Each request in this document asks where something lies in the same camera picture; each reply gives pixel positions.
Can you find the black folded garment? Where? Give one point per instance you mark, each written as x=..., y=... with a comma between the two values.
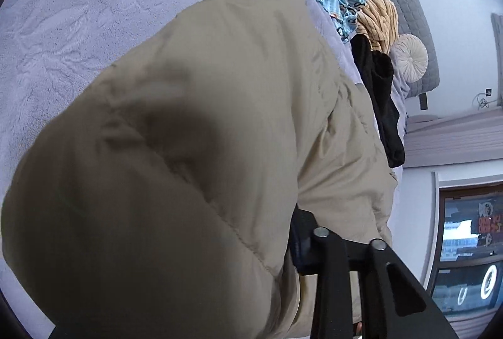
x=383, y=103

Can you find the round cream pillow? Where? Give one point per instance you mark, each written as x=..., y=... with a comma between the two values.
x=410, y=56

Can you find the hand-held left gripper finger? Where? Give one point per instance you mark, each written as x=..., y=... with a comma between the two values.
x=304, y=248

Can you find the purple plush blanket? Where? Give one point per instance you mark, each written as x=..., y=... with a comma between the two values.
x=98, y=9

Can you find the beige striped garment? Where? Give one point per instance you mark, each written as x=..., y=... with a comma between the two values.
x=379, y=17

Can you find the grey curtain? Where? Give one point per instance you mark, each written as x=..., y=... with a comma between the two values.
x=452, y=142

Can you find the beige puffer jacket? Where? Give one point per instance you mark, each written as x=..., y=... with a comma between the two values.
x=177, y=166

